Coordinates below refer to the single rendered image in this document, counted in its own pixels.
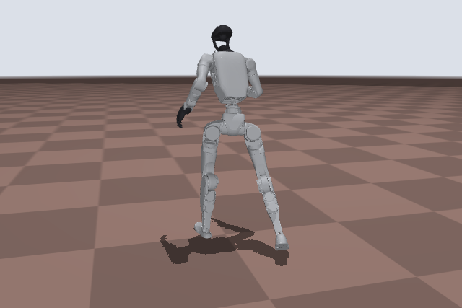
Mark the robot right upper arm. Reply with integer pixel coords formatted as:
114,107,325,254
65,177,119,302
245,57,263,98

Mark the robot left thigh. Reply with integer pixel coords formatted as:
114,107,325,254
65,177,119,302
201,120,222,190

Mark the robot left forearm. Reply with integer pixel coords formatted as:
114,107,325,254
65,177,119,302
183,78,201,111

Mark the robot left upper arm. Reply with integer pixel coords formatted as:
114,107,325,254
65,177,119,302
194,54,214,92

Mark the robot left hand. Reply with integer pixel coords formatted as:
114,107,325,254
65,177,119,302
176,106,192,128

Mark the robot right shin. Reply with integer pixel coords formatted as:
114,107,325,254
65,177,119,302
262,177,283,236

